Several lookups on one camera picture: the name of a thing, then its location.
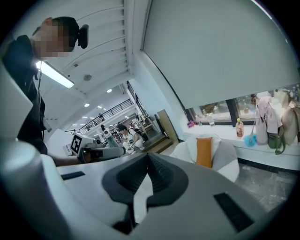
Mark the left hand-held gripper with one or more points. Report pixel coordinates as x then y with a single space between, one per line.
80 145

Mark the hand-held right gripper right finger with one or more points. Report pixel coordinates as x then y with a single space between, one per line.
199 187

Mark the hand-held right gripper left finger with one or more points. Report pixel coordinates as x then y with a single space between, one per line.
82 199

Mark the orange pillow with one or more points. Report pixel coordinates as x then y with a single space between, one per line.
204 152

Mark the person's left forearm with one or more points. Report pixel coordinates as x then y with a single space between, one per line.
63 161

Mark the white petal-shaped armchair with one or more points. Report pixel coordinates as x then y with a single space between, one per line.
225 159

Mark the black railing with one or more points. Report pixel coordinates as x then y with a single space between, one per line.
105 112

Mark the wooden step platform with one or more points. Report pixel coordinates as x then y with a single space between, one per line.
157 143

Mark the white window ledge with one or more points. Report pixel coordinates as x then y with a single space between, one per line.
229 138

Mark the light wooden board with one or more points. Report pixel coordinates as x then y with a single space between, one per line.
167 124

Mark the purple toy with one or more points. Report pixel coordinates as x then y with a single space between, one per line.
191 124

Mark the clear water bottle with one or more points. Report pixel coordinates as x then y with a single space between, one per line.
212 121

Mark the teal fluffy duster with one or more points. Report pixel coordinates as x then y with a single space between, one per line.
250 140

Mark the orange drink bottle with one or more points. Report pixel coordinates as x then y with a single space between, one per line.
240 130

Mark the olive green bag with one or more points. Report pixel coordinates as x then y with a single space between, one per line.
276 140

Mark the pink backpack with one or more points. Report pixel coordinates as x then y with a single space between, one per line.
264 122

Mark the long ceiling lamp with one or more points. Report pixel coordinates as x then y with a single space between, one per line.
56 75

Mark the beige handbag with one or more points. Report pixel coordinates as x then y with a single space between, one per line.
290 117

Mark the person's head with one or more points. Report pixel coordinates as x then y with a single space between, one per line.
54 39

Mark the white roller blind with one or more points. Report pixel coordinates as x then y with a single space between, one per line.
211 47

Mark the black head camera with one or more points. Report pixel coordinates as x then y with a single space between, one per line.
84 36

